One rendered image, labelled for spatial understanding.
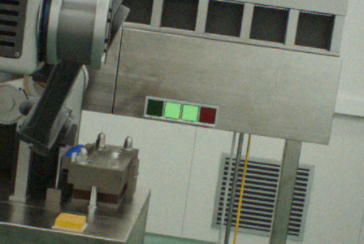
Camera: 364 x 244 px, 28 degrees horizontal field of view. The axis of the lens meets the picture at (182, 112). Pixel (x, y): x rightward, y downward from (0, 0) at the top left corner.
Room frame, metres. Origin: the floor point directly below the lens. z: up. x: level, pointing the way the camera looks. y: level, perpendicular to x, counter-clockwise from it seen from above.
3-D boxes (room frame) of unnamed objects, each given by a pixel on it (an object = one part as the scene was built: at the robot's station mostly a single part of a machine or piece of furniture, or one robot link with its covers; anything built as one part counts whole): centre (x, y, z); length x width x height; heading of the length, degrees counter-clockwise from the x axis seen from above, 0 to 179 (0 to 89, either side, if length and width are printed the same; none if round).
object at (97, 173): (2.29, 0.22, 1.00); 0.40 x 0.16 x 0.06; 177
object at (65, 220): (1.89, 0.26, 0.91); 0.07 x 0.07 x 0.02; 87
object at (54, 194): (2.25, 0.34, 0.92); 0.28 x 0.04 x 0.04; 177
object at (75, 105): (2.25, 0.34, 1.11); 0.23 x 0.01 x 0.18; 177
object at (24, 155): (2.09, 0.44, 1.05); 0.06 x 0.05 x 0.31; 177
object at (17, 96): (2.26, 0.52, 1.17); 0.26 x 0.12 x 0.12; 177
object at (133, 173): (2.30, 0.13, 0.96); 0.10 x 0.03 x 0.11; 177
